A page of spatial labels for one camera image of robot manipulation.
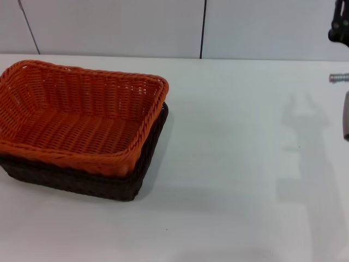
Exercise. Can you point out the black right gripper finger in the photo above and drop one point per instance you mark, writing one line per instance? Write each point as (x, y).
(340, 24)

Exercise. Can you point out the orange wicker basket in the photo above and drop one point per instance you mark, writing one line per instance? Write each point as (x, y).
(76, 128)

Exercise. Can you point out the dark brown wicker basket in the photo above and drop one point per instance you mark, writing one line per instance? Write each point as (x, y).
(81, 188)

